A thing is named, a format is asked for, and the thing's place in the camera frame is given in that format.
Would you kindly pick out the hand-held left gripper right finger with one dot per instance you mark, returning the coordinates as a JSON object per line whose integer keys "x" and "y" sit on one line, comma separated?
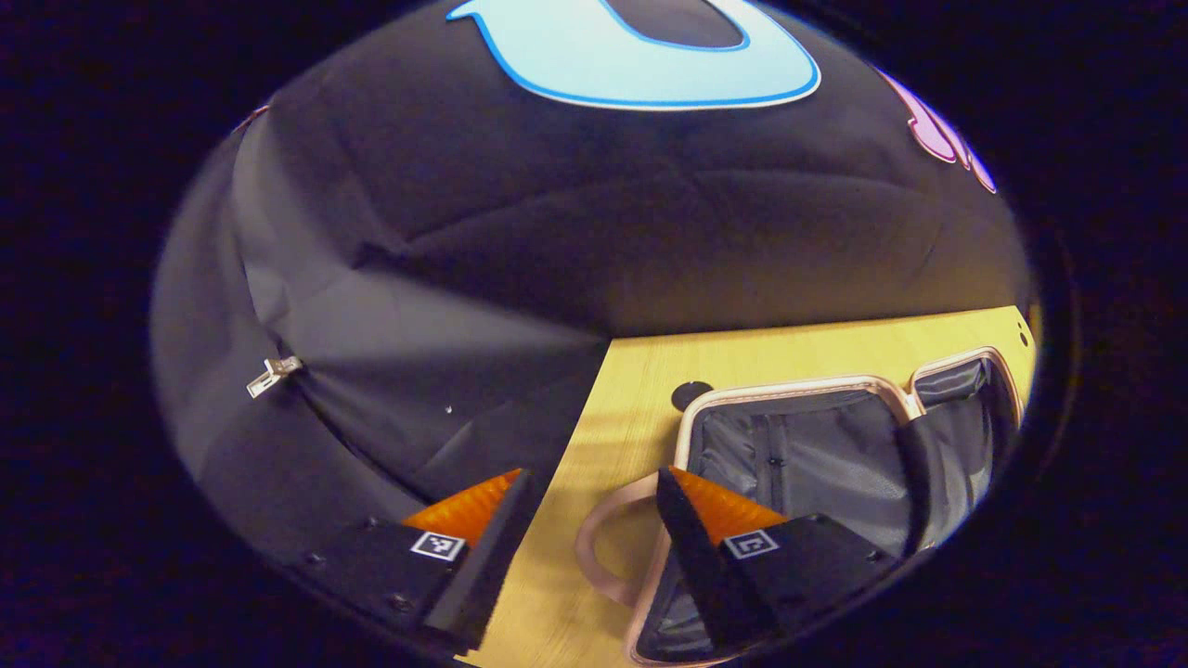
{"x": 696, "y": 566}

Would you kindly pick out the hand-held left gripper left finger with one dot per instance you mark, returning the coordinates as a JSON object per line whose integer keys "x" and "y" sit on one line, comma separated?
{"x": 487, "y": 575}

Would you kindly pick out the pink hard-shell suitcase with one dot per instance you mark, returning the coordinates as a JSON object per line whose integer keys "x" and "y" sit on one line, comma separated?
{"x": 817, "y": 445}

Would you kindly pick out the silver metal clip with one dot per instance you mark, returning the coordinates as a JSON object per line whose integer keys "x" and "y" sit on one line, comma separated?
{"x": 272, "y": 374}

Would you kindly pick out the black backdrop cloth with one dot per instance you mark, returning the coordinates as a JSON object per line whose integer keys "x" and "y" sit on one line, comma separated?
{"x": 464, "y": 232}

